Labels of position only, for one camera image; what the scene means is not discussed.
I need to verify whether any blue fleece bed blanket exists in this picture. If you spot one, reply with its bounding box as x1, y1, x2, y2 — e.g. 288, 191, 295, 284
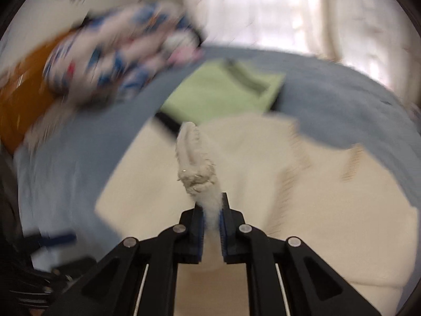
14, 46, 420, 270

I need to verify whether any orange headboard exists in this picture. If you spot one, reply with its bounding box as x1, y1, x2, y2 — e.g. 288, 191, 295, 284
1, 30, 74, 155

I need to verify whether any green and black folded garment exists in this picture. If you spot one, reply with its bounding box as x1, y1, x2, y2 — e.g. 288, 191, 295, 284
154, 58, 286, 136

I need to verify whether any floral folded quilt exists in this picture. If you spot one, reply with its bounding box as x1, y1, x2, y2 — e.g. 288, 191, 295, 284
43, 2, 203, 105

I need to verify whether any white pink plush cat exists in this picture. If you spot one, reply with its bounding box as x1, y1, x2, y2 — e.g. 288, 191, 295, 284
161, 29, 203, 66

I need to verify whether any white floral sheer curtain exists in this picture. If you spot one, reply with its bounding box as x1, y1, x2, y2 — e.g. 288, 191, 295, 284
184, 0, 420, 106

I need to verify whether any cream fuzzy knit cardigan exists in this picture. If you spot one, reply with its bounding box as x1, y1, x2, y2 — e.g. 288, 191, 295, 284
96, 114, 419, 315

